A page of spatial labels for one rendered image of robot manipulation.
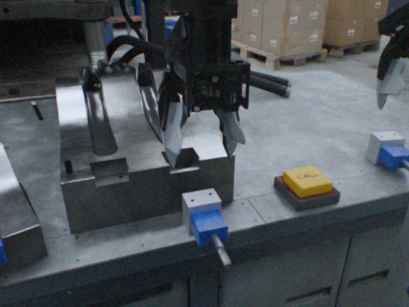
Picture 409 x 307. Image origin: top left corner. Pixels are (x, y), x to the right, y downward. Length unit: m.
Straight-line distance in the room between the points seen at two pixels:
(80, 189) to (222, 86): 0.26
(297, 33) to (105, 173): 3.98
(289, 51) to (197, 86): 4.05
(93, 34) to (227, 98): 0.86
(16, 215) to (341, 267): 0.64
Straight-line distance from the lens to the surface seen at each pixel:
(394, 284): 1.06
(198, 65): 0.39
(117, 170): 0.60
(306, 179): 0.64
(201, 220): 0.53
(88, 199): 0.56
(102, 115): 0.76
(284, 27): 4.34
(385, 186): 0.75
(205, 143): 0.62
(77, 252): 0.57
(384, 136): 0.81
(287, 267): 0.79
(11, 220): 0.56
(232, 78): 0.40
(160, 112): 0.47
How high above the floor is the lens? 1.17
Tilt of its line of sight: 28 degrees down
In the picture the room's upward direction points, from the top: straight up
